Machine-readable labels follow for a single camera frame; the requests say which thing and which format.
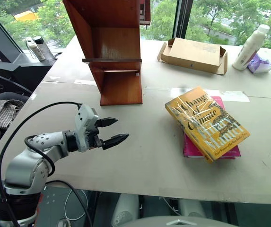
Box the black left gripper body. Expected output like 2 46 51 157
86 119 105 150

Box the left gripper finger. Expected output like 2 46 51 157
96 117 119 130
101 133 130 151

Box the brown wooden bookshelf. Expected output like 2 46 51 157
62 0 151 106

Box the pink book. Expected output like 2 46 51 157
183 96 242 159

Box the yellow hardcover book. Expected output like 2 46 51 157
165 86 251 164

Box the black side desk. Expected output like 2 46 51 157
0 52 63 96

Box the clear bottle with black lid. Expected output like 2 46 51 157
33 35 56 61

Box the checked cloth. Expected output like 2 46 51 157
0 99 26 140

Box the purple plastic packet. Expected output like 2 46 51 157
246 52 271 74

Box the black office chair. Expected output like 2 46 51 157
0 68 33 152

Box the grey robot torso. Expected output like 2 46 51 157
118 216 238 227

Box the open cardboard box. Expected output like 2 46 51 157
157 37 228 76

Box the white plastic bottle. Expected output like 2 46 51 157
232 24 271 71

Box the black window pillar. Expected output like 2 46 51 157
172 0 194 40

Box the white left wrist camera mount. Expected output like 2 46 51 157
74 104 100 153

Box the black floor cable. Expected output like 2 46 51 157
44 180 94 227

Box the thin white cable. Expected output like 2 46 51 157
64 189 89 222

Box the white bottle with strap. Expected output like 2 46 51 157
25 36 46 62

